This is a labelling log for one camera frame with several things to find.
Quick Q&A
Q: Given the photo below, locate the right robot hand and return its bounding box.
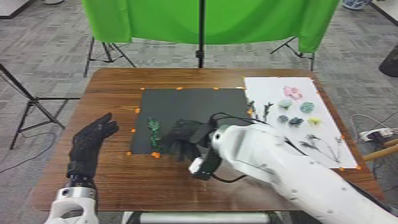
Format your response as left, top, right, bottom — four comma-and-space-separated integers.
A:
158, 119, 215, 163

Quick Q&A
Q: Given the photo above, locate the green sprig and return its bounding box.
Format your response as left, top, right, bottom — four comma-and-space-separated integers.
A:
259, 102, 275, 123
146, 116, 165, 153
245, 99, 258, 118

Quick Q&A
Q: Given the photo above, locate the dark mat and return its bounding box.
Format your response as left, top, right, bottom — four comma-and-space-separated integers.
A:
130, 87, 254, 156

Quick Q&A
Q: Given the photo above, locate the pale teal flower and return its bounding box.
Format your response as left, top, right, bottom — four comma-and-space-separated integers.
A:
277, 99, 295, 110

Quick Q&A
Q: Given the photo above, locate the white sheet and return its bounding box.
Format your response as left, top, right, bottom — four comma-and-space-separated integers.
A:
242, 76, 362, 170

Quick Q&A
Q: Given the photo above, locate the pink flower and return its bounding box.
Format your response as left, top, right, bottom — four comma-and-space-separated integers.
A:
281, 85, 306, 101

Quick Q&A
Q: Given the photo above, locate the pale grey bar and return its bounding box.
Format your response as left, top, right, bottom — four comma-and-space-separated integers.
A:
121, 211, 288, 224

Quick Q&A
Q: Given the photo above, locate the black tripod stand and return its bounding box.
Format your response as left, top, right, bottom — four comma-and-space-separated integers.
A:
0, 63, 82, 151
82, 35, 139, 78
268, 35, 316, 72

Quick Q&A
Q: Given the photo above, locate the black stand pole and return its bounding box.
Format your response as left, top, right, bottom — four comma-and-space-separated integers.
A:
194, 0, 208, 69

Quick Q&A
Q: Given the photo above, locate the white power strip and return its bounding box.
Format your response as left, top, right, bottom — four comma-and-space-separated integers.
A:
357, 127, 398, 143

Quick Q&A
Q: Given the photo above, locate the blue white vase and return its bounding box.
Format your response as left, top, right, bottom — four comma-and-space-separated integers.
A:
341, 0, 375, 11

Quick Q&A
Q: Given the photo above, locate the black cable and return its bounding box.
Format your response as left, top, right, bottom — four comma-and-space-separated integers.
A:
208, 111, 267, 128
210, 171, 249, 184

